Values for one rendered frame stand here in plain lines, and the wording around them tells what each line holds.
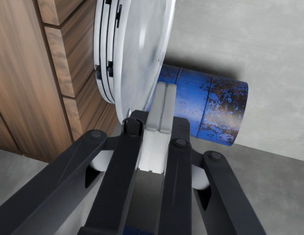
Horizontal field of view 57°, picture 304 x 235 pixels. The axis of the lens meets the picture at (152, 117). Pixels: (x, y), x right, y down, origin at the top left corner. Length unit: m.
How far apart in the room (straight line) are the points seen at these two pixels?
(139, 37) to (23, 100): 0.17
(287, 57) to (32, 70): 2.52
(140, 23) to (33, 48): 0.12
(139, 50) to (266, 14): 2.17
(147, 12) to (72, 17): 0.09
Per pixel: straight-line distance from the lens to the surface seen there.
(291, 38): 2.63
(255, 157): 3.77
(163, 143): 0.16
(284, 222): 3.55
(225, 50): 2.70
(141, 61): 0.38
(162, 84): 0.21
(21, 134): 0.48
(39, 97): 0.38
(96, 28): 0.36
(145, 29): 0.36
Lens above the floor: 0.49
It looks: 8 degrees down
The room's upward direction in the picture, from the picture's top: 104 degrees clockwise
